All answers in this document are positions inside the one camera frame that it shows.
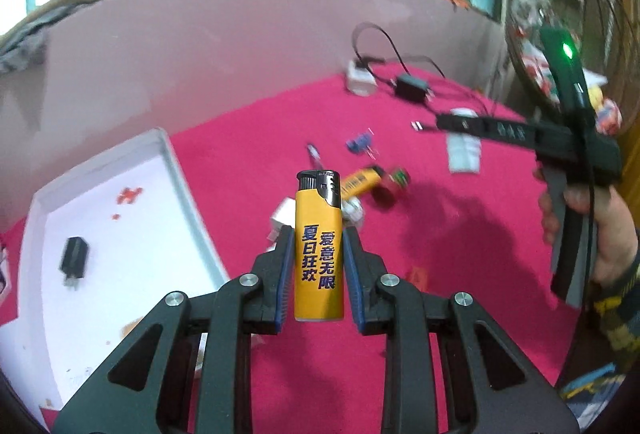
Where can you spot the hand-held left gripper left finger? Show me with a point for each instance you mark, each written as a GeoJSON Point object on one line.
{"type": "Point", "coordinates": [284, 279]}

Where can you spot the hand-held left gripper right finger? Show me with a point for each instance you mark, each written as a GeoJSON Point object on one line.
{"type": "Point", "coordinates": [351, 284]}

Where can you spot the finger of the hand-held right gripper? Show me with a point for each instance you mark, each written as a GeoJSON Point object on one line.
{"type": "Point", "coordinates": [460, 123]}

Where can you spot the yellow lighter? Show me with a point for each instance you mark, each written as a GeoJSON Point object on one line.
{"type": "Point", "coordinates": [317, 259]}

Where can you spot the small blue electronic component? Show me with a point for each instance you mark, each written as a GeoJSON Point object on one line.
{"type": "Point", "coordinates": [359, 143]}

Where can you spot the white cardboard box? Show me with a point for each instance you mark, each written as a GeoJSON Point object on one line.
{"type": "Point", "coordinates": [100, 214]}

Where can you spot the person's right forearm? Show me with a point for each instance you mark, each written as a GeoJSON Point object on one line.
{"type": "Point", "coordinates": [620, 314]}

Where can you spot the person's right hand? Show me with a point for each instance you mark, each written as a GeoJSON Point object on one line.
{"type": "Point", "coordinates": [615, 234]}

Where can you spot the white paper packet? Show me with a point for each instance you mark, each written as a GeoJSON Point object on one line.
{"type": "Point", "coordinates": [465, 156]}

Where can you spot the colourful round object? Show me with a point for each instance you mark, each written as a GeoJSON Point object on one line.
{"type": "Point", "coordinates": [607, 113]}

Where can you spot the black power adapter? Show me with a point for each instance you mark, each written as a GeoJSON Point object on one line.
{"type": "Point", "coordinates": [412, 87]}

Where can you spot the small red wrapper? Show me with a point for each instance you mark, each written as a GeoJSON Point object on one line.
{"type": "Point", "coordinates": [417, 276]}

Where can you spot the small green red object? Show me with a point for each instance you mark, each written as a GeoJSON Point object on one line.
{"type": "Point", "coordinates": [398, 177]}

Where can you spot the orange battery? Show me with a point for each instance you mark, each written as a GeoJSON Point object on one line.
{"type": "Point", "coordinates": [361, 181]}

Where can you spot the red tablecloth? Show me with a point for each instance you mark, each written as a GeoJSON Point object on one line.
{"type": "Point", "coordinates": [450, 239]}

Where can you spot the black plug adapter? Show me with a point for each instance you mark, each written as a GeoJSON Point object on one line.
{"type": "Point", "coordinates": [75, 259]}

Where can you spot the person's plaid clothing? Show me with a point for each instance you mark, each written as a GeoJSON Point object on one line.
{"type": "Point", "coordinates": [590, 381]}

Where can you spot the grey cloth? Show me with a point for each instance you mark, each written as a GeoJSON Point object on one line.
{"type": "Point", "coordinates": [25, 38]}

